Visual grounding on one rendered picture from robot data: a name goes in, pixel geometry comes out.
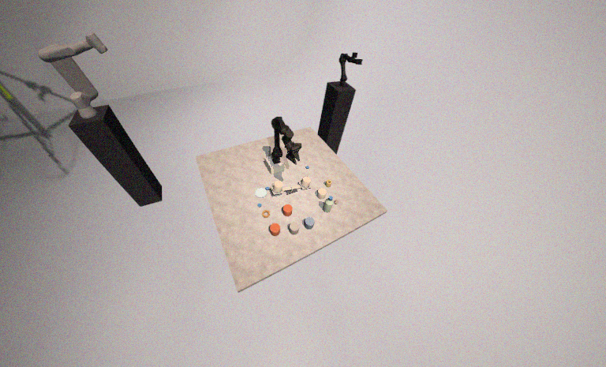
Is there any white round dish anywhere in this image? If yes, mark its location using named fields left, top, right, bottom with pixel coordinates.
left=255, top=188, right=267, bottom=198

